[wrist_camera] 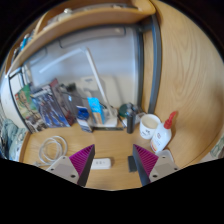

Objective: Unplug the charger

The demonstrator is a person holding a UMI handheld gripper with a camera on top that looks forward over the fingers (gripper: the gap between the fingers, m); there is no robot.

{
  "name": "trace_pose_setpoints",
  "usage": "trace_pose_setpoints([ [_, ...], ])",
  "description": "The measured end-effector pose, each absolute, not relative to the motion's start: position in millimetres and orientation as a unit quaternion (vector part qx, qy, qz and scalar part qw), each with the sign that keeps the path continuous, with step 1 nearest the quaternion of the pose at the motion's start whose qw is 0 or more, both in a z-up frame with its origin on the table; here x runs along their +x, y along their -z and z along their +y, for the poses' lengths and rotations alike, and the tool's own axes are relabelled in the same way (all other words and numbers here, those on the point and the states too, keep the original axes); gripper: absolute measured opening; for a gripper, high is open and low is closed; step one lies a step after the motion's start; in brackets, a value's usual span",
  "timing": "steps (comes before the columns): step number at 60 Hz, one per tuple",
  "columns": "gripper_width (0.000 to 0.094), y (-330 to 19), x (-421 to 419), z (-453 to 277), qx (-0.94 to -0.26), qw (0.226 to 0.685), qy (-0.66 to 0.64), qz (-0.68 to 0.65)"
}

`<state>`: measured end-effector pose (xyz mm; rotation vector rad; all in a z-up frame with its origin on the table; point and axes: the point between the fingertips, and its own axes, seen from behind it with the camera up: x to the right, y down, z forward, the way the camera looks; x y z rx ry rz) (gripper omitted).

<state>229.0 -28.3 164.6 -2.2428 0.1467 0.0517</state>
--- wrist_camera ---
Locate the green patterned cloth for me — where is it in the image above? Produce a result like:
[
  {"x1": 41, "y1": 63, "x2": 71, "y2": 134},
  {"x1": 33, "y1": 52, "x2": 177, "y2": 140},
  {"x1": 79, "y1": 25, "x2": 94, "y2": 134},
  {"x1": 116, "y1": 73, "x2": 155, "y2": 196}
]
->
[{"x1": 210, "y1": 133, "x2": 224, "y2": 159}]

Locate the grey metal frame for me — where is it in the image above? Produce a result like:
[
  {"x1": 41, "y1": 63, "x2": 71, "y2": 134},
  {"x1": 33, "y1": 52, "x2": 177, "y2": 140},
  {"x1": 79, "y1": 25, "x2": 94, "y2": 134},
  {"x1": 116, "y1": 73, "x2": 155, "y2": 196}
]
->
[{"x1": 6, "y1": 14, "x2": 163, "y2": 116}]

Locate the white wall socket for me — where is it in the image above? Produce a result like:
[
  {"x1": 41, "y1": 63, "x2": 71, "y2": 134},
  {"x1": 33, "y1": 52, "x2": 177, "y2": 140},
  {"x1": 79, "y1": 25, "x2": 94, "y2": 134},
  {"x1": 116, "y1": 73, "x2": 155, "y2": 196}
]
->
[{"x1": 80, "y1": 76, "x2": 99, "y2": 90}]

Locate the light blue carton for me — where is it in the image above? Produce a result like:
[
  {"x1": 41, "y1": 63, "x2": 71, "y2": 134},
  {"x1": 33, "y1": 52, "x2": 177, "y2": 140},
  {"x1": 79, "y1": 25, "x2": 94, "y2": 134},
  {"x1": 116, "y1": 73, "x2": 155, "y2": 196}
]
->
[{"x1": 86, "y1": 97, "x2": 106, "y2": 126}]

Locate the white bottle with red cap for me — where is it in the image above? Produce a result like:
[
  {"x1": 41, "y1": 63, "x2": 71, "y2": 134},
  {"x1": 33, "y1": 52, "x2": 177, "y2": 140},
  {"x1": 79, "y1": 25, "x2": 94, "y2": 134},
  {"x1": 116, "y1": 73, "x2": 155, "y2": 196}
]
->
[{"x1": 149, "y1": 110, "x2": 178, "y2": 154}]

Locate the white desk lamp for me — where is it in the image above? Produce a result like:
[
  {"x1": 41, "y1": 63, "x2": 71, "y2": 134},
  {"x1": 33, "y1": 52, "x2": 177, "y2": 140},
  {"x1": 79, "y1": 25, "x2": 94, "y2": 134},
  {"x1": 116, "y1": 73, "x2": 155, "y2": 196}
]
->
[{"x1": 39, "y1": 46, "x2": 119, "y2": 128}]

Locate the black cylindrical bottle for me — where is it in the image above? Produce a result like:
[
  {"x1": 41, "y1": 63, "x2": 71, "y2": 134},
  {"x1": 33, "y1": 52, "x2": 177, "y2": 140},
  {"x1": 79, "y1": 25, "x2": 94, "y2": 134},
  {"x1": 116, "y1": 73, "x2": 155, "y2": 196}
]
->
[{"x1": 125, "y1": 103, "x2": 138, "y2": 135}]

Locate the wooden shelf unit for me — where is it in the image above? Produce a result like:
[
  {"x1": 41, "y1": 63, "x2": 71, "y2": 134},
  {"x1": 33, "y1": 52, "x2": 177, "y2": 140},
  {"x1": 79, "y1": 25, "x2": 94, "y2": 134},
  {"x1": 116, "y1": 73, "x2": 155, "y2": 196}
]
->
[{"x1": 4, "y1": 0, "x2": 157, "y2": 76}]

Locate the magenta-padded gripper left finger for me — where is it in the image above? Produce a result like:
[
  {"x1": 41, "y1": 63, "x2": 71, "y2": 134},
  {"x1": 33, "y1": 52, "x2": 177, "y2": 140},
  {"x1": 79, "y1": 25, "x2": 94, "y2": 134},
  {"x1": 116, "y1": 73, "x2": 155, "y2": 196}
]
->
[{"x1": 45, "y1": 143, "x2": 96, "y2": 188}]

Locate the white mug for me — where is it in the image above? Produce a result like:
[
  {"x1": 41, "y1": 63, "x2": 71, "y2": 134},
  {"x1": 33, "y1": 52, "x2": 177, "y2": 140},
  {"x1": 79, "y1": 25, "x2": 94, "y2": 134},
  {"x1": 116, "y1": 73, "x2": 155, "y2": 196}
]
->
[{"x1": 138, "y1": 113, "x2": 162, "y2": 140}]

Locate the green toy figure box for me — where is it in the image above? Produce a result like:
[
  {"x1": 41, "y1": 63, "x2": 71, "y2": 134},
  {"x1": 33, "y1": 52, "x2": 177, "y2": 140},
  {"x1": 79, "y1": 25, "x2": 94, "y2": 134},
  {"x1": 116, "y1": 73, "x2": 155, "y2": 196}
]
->
[{"x1": 14, "y1": 83, "x2": 48, "y2": 134}]

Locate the bed with blue bedding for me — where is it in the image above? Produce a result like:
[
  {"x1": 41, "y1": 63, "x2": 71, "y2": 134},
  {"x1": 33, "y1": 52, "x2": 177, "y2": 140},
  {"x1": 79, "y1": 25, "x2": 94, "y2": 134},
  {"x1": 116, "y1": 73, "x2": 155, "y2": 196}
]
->
[{"x1": 0, "y1": 118, "x2": 28, "y2": 161}]

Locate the white power strip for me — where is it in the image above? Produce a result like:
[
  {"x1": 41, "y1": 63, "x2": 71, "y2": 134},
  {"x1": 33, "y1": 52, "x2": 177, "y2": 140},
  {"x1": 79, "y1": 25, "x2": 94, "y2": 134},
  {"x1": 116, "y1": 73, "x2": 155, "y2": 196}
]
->
[{"x1": 90, "y1": 157, "x2": 112, "y2": 170}]

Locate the green round container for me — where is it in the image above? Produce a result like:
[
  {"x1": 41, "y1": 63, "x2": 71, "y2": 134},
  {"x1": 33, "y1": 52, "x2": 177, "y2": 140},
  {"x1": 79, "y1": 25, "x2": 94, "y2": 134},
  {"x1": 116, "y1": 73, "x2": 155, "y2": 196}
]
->
[{"x1": 118, "y1": 103, "x2": 134, "y2": 118}]

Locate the white coiled cable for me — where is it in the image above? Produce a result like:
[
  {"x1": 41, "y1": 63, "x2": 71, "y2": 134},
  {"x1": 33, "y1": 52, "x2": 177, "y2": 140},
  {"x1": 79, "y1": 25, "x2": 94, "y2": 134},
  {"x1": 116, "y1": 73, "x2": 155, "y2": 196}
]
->
[{"x1": 34, "y1": 135, "x2": 69, "y2": 168}]

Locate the blue robot model box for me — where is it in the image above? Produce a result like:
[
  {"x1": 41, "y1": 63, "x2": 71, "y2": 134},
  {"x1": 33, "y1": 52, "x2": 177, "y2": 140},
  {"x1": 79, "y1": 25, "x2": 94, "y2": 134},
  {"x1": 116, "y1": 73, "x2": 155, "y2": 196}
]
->
[{"x1": 30, "y1": 78, "x2": 76, "y2": 129}]

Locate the small blue box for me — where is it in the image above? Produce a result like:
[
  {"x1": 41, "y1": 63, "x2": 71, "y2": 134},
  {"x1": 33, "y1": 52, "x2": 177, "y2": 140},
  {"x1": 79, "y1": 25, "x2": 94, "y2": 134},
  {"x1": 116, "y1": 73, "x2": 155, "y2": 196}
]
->
[{"x1": 75, "y1": 105, "x2": 93, "y2": 134}]

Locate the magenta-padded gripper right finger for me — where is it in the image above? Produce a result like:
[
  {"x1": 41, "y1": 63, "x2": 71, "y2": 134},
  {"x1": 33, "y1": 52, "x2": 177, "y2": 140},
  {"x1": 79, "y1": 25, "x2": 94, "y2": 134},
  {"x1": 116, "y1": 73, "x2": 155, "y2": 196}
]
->
[{"x1": 132, "y1": 143, "x2": 181, "y2": 187}]

